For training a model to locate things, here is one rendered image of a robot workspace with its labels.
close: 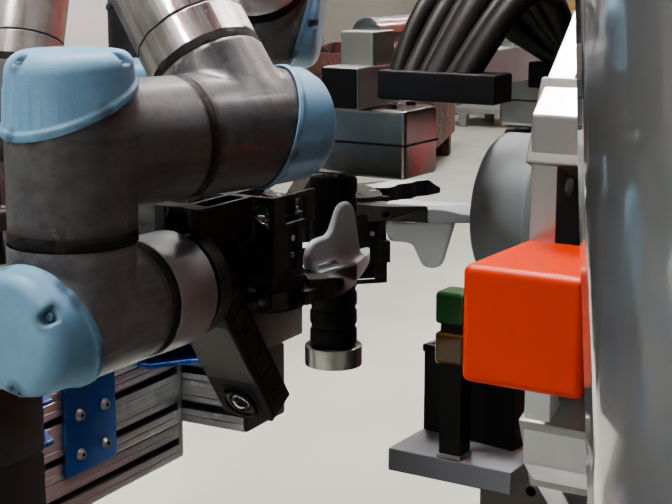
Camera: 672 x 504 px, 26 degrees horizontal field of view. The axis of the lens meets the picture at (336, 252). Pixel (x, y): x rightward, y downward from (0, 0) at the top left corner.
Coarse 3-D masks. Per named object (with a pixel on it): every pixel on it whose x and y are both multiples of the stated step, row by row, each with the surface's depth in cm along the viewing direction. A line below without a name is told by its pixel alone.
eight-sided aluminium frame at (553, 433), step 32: (544, 96) 89; (576, 96) 88; (544, 128) 89; (576, 128) 88; (544, 160) 89; (576, 160) 88; (544, 192) 89; (576, 192) 92; (544, 224) 90; (576, 224) 92; (544, 416) 92; (576, 416) 92; (544, 448) 92; (576, 448) 91; (544, 480) 95; (576, 480) 93
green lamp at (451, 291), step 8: (448, 288) 176; (456, 288) 176; (440, 296) 174; (448, 296) 174; (456, 296) 173; (440, 304) 175; (448, 304) 174; (456, 304) 173; (440, 312) 175; (448, 312) 174; (456, 312) 174; (440, 320) 175; (448, 320) 174; (456, 320) 174
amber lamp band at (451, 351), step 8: (440, 336) 175; (448, 336) 175; (456, 336) 174; (440, 344) 176; (448, 344) 175; (456, 344) 174; (440, 352) 176; (448, 352) 175; (456, 352) 175; (440, 360) 176; (448, 360) 175; (456, 360) 175
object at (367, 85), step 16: (512, 48) 123; (496, 64) 121; (512, 64) 123; (528, 64) 126; (336, 80) 103; (352, 80) 102; (368, 80) 103; (512, 80) 124; (336, 96) 103; (352, 96) 102; (368, 96) 104
